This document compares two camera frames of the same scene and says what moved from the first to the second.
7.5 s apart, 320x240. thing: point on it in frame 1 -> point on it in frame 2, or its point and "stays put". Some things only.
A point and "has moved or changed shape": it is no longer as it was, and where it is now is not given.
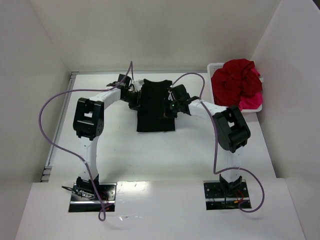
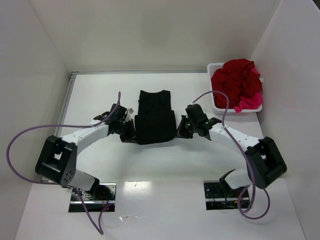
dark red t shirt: (236, 79) stays put
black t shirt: (153, 114) has moved or changed shape
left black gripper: (135, 100) -> (128, 135)
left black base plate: (108, 191) stays put
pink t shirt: (252, 101) stays put
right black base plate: (219, 196) stays put
